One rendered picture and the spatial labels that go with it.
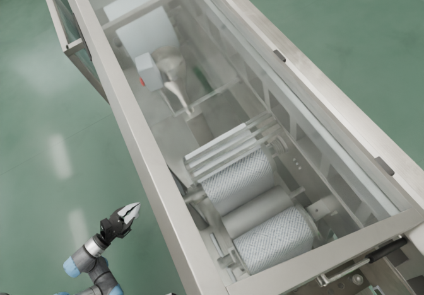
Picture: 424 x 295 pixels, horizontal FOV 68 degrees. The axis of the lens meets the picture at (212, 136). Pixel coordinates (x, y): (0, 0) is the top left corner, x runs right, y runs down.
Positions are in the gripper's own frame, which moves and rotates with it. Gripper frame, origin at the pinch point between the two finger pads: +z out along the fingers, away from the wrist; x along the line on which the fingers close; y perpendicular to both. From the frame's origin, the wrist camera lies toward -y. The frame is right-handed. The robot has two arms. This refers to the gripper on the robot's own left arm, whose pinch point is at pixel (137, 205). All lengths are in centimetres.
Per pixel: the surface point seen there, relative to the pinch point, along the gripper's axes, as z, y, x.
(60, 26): 26, -26, -75
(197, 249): 13, -85, 45
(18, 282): -126, 136, -78
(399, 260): 44, -32, 73
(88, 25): 24, -80, 0
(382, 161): 53, -51, 54
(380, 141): 70, -28, 51
